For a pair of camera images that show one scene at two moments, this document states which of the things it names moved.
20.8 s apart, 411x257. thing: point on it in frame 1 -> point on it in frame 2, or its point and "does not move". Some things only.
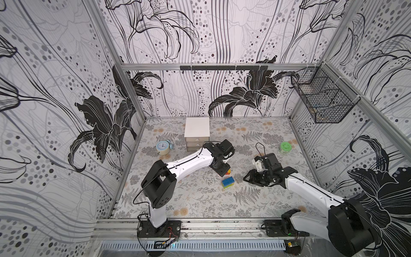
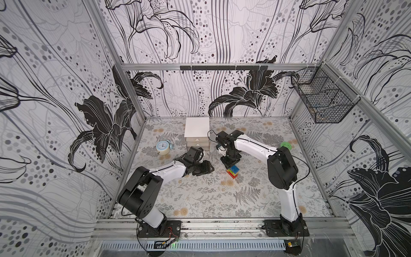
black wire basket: (328, 97) does not move
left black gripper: (222, 171) -> (206, 169)
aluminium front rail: (192, 228) does not move
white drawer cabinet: (197, 131) does not move
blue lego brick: (228, 181) -> (235, 169)
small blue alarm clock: (164, 147) does not move
